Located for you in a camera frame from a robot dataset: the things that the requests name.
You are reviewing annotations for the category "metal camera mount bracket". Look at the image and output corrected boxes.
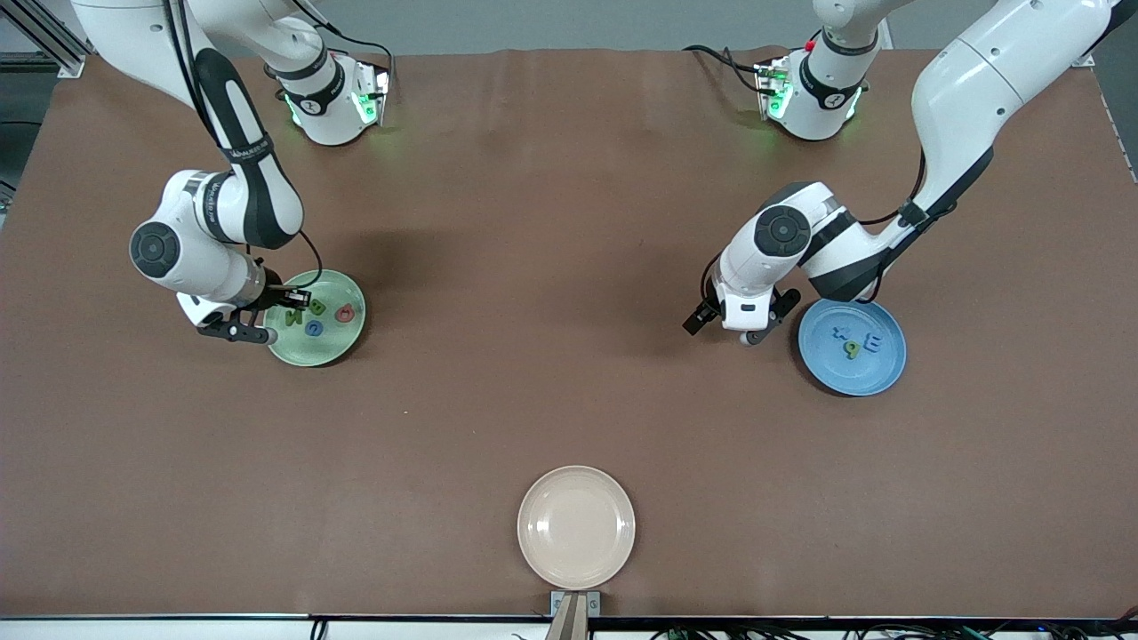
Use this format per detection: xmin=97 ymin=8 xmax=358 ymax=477
xmin=549 ymin=589 xmax=603 ymax=640

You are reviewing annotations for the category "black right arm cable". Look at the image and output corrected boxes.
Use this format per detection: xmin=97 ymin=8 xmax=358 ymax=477
xmin=160 ymin=0 xmax=325 ymax=294

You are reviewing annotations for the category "black base cable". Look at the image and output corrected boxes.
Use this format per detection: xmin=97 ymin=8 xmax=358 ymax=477
xmin=293 ymin=0 xmax=397 ymax=99
xmin=683 ymin=43 xmax=765 ymax=94

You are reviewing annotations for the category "beige plate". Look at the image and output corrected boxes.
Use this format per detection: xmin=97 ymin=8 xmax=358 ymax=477
xmin=517 ymin=465 xmax=637 ymax=590

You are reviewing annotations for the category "right base connector bracket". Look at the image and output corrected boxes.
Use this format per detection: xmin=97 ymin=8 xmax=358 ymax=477
xmin=354 ymin=64 xmax=392 ymax=127

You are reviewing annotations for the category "brown table mat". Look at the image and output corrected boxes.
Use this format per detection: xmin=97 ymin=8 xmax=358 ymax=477
xmin=0 ymin=44 xmax=1138 ymax=620

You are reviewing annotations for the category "left base connector bracket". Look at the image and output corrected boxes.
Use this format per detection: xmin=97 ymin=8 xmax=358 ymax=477
xmin=754 ymin=55 xmax=792 ymax=122

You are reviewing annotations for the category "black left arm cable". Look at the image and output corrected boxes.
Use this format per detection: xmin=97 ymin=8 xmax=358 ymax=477
xmin=701 ymin=147 xmax=930 ymax=310

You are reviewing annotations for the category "light green plate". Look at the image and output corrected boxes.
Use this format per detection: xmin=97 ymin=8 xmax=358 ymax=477
xmin=264 ymin=269 xmax=367 ymax=368

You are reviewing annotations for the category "black right base cable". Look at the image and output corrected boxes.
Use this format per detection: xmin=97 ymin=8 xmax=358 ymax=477
xmin=293 ymin=0 xmax=397 ymax=99

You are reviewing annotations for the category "base connector bracket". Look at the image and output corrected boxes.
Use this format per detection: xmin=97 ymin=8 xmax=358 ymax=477
xmin=354 ymin=64 xmax=392 ymax=127
xmin=754 ymin=55 xmax=792 ymax=122

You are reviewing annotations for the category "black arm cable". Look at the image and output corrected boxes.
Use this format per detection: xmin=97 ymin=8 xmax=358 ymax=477
xmin=160 ymin=0 xmax=325 ymax=294
xmin=701 ymin=147 xmax=930 ymax=310

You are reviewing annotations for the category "black left base cable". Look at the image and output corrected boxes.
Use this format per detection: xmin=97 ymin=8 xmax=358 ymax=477
xmin=683 ymin=43 xmax=765 ymax=94

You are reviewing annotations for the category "blue plate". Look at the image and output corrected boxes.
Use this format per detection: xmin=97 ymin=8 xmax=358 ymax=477
xmin=797 ymin=298 xmax=908 ymax=397

